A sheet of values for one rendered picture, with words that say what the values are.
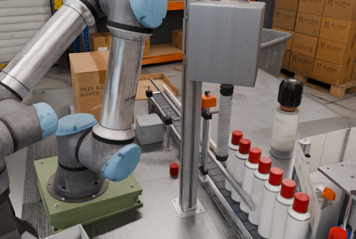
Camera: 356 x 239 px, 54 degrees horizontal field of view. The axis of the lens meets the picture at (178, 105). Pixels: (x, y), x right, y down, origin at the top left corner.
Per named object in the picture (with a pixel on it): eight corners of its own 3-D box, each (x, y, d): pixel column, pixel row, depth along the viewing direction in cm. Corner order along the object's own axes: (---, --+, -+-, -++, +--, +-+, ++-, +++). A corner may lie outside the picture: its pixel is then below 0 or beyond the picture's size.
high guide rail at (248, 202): (255, 211, 95) (255, 206, 94) (251, 212, 94) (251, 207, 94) (151, 79, 187) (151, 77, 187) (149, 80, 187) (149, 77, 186)
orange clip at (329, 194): (335, 201, 80) (337, 193, 79) (328, 203, 79) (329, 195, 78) (326, 193, 82) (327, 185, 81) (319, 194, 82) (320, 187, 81)
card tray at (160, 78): (178, 95, 199) (178, 89, 197) (133, 100, 191) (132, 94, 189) (162, 78, 224) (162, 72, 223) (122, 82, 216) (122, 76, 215)
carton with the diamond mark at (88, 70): (134, 123, 162) (132, 67, 151) (81, 131, 154) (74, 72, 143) (121, 98, 188) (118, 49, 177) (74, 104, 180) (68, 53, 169)
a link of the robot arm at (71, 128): (79, 141, 114) (78, 104, 109) (109, 157, 108) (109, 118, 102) (48, 157, 105) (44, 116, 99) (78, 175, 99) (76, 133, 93)
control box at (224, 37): (254, 88, 85) (263, 7, 77) (186, 80, 89) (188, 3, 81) (257, 74, 94) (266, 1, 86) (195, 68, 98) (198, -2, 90)
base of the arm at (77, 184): (106, 194, 107) (106, 167, 103) (54, 202, 102) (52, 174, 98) (99, 165, 120) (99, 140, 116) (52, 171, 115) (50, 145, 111)
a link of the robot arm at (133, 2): (103, 159, 108) (130, -27, 93) (140, 179, 100) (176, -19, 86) (72, 170, 98) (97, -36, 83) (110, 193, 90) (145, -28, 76)
